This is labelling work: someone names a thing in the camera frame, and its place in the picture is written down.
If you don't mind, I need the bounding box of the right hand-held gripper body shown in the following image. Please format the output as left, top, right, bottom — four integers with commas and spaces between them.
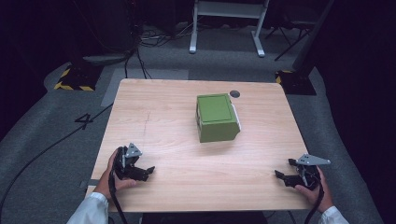
288, 153, 332, 191

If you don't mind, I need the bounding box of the green box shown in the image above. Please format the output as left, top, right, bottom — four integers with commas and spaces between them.
194, 92, 243, 144

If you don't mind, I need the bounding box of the person's right hand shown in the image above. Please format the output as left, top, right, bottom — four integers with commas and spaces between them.
293, 167, 334, 215

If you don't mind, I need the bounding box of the person's left hand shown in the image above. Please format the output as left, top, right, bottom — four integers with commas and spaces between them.
92, 147, 138, 201

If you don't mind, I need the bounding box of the black yellow striped stand base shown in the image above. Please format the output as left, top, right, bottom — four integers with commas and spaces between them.
274, 69, 318, 96
53, 63, 104, 92

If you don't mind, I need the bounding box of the black folding tripod stand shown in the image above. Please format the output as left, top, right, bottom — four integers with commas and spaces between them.
264, 20, 313, 62

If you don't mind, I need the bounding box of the grey metal pole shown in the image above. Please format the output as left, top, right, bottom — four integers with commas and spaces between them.
291, 0, 336, 72

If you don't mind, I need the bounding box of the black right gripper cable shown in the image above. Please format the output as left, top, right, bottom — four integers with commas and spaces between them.
304, 178, 326, 224

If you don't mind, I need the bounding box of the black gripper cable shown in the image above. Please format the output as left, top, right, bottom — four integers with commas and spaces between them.
304, 178, 326, 224
106, 169, 129, 224

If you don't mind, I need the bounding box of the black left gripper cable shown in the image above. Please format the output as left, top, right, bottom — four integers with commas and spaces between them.
106, 169, 129, 224

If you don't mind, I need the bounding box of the long black floor cable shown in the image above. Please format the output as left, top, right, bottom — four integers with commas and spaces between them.
0, 103, 114, 217

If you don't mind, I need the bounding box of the bundle of floor cables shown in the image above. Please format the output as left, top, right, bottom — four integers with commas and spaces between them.
123, 18, 195, 80

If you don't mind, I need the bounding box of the white metal desk frame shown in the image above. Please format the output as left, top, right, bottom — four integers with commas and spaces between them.
189, 0, 271, 59

